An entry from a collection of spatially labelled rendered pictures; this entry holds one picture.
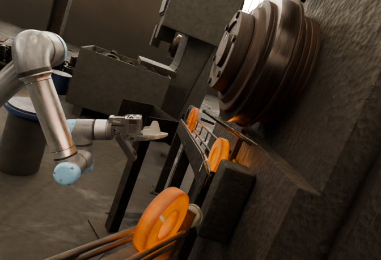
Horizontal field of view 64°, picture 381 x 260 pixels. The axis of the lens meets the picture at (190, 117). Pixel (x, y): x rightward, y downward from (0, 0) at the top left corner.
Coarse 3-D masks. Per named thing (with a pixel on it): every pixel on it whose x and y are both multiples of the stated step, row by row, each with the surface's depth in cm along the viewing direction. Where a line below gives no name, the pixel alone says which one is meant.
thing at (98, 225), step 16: (128, 112) 167; (144, 112) 174; (160, 112) 169; (160, 128) 151; (176, 128) 158; (144, 144) 159; (128, 160) 163; (128, 176) 161; (128, 192) 165; (112, 208) 168; (96, 224) 170; (112, 224) 167
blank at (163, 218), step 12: (168, 192) 63; (180, 192) 65; (156, 204) 61; (168, 204) 61; (180, 204) 66; (144, 216) 60; (156, 216) 59; (168, 216) 69; (180, 216) 69; (144, 228) 59; (156, 228) 61; (168, 228) 68; (144, 240) 59; (156, 240) 63
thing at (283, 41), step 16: (272, 0) 100; (288, 0) 96; (288, 16) 89; (288, 32) 87; (272, 48) 85; (288, 48) 86; (272, 64) 86; (256, 80) 88; (272, 80) 88; (256, 96) 91; (224, 112) 112; (240, 112) 95; (256, 112) 95
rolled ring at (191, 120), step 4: (192, 108) 208; (196, 108) 202; (192, 112) 207; (196, 112) 198; (192, 116) 197; (196, 116) 197; (188, 120) 211; (192, 120) 196; (196, 120) 196; (188, 124) 210; (192, 124) 196; (188, 128) 198; (192, 128) 197; (188, 132) 200
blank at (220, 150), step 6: (222, 138) 114; (216, 144) 117; (222, 144) 110; (228, 144) 111; (210, 150) 122; (216, 150) 117; (222, 150) 109; (228, 150) 109; (210, 156) 119; (216, 156) 111; (222, 156) 108; (210, 162) 117; (216, 162) 109; (216, 168) 108
